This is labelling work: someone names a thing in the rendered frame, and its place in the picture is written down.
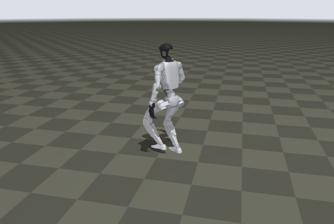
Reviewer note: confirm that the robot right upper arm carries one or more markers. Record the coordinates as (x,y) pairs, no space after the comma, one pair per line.
(181,72)

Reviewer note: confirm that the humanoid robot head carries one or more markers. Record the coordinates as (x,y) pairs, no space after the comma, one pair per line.
(166,47)

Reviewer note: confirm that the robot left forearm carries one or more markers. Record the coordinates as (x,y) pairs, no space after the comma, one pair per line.
(154,95)

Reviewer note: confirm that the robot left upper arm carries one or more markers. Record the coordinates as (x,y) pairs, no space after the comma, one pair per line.
(157,71)

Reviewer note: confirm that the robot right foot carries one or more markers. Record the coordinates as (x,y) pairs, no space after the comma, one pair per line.
(177,150)

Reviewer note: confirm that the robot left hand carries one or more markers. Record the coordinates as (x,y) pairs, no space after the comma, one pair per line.
(151,110)

